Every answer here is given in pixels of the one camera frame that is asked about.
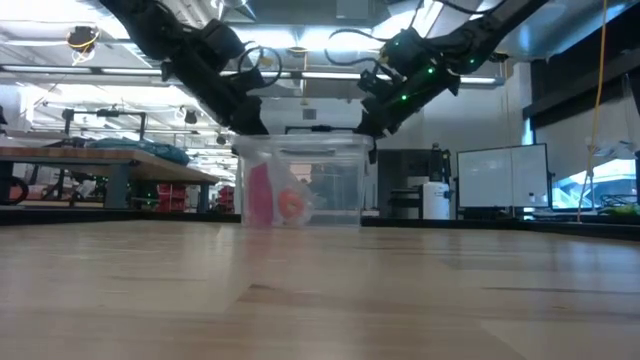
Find orange bandage roll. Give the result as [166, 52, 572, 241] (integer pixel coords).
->
[277, 187, 307, 220]

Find clear plastic storage box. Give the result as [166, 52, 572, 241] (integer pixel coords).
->
[232, 132, 377, 230]

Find teal bag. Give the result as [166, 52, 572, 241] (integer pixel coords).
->
[85, 138, 192, 168]

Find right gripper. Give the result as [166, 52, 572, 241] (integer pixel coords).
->
[355, 27, 461, 140]

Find green object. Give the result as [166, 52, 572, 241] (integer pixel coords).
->
[602, 203, 640, 218]

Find black and white machine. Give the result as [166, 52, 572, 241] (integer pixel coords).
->
[421, 142, 455, 221]

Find red elastic bandage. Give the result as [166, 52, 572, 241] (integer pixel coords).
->
[248, 162, 275, 228]

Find long ceiling light strip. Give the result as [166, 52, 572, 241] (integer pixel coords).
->
[0, 64, 505, 87]

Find white board panel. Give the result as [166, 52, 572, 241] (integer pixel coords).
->
[456, 144, 550, 210]

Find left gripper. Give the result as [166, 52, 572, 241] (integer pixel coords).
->
[159, 18, 271, 136]

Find dark grey cabinet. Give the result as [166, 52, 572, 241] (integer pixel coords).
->
[377, 148, 426, 220]

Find black ceiling device yellow cord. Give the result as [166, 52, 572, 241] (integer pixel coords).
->
[66, 26, 101, 67]

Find red storage bins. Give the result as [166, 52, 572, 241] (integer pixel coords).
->
[153, 182, 188, 214]

